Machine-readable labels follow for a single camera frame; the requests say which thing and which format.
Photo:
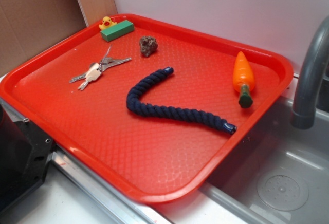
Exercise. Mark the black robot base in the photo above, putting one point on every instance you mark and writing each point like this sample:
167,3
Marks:
25,155

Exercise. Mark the grey brown rock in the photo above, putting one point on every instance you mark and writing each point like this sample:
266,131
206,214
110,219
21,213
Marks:
148,45

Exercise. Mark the red plastic tray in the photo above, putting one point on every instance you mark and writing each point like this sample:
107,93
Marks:
150,160

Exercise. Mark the silver key bunch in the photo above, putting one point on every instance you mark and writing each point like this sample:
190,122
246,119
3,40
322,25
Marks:
96,70

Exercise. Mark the orange toy carrot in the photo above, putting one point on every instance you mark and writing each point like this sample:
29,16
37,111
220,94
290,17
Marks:
243,80

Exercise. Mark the green rectangular block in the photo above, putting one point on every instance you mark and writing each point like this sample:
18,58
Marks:
117,30

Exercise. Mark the yellow rubber duck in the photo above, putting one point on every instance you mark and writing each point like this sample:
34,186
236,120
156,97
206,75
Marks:
106,23

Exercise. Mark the grey toy sink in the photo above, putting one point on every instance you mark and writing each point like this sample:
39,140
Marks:
277,173

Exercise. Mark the grey toy faucet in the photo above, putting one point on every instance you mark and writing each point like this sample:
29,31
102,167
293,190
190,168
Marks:
312,87

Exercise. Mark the brown cardboard panel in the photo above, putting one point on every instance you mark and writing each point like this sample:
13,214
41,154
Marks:
28,27

